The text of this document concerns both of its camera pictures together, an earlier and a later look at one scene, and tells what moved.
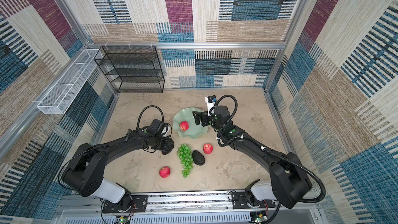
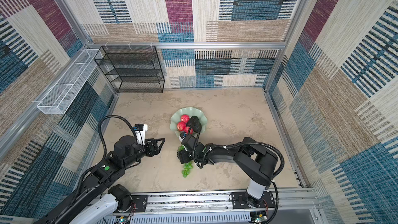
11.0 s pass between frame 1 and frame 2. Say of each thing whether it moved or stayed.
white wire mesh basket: stayed
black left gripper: moved
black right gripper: moved
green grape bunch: stayed
